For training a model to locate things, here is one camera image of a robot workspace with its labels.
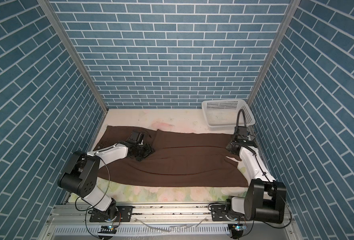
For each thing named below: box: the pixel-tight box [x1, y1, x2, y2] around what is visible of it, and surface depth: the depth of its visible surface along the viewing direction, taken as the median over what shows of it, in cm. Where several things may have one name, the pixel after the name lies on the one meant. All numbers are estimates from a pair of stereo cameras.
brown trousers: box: [96, 126, 249, 188], surface depth 91 cm
